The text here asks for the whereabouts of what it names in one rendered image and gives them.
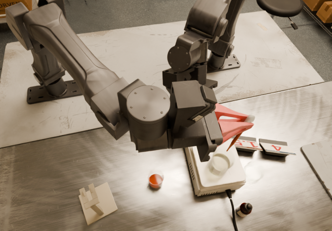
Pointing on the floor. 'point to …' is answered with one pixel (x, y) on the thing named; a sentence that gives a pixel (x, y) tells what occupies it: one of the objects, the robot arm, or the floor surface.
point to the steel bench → (173, 177)
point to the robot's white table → (148, 73)
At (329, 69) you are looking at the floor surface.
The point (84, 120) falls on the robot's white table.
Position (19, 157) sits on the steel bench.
